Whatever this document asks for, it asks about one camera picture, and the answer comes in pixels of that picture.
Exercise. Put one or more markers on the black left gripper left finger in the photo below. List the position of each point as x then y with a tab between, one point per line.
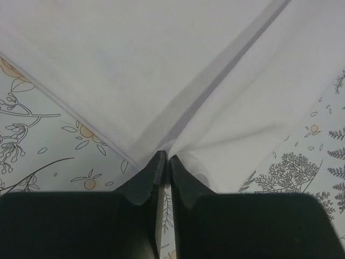
124	223

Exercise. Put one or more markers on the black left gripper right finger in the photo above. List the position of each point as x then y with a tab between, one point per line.
212	225

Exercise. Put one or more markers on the white t shirt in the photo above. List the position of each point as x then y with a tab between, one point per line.
218	83

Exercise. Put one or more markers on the floral patterned table mat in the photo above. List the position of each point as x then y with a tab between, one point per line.
44	148

